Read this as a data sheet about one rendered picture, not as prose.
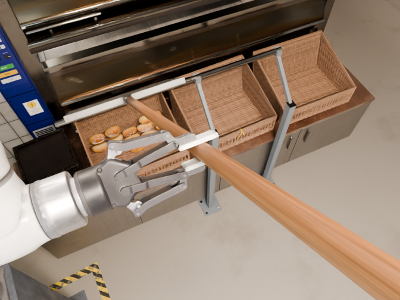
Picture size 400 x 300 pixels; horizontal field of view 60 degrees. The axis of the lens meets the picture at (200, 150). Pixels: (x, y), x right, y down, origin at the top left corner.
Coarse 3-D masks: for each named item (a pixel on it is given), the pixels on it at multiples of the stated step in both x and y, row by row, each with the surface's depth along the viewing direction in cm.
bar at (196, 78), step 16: (240, 64) 180; (192, 80) 174; (144, 96) 168; (288, 96) 193; (96, 112) 163; (208, 112) 181; (288, 112) 196; (272, 160) 241; (208, 176) 223; (208, 192) 241; (208, 208) 261
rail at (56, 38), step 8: (184, 0) 165; (192, 0) 165; (200, 0) 167; (160, 8) 161; (168, 8) 163; (128, 16) 158; (136, 16) 159; (144, 16) 160; (96, 24) 155; (104, 24) 155; (112, 24) 157; (72, 32) 152; (80, 32) 153; (88, 32) 155; (40, 40) 149; (48, 40) 150; (56, 40) 151
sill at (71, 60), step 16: (256, 0) 207; (272, 0) 207; (288, 0) 211; (208, 16) 199; (224, 16) 200; (240, 16) 205; (144, 32) 192; (160, 32) 192; (176, 32) 194; (96, 48) 185; (112, 48) 185; (128, 48) 189; (48, 64) 178; (64, 64) 179
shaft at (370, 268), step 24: (168, 120) 79; (216, 168) 48; (240, 168) 42; (240, 192) 41; (264, 192) 36; (288, 216) 31; (312, 216) 29; (312, 240) 28; (336, 240) 26; (360, 240) 25; (336, 264) 25; (360, 264) 23; (384, 264) 22; (384, 288) 21
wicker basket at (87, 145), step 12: (156, 96) 221; (120, 108) 215; (132, 108) 219; (156, 108) 227; (168, 108) 210; (84, 120) 209; (108, 120) 217; (120, 120) 221; (132, 120) 225; (84, 132) 214; (96, 132) 218; (120, 132) 226; (84, 144) 197; (156, 144) 222; (96, 156) 218; (120, 156) 218; (132, 156) 218; (168, 156) 202; (180, 156) 205; (144, 168) 197; (168, 168) 211
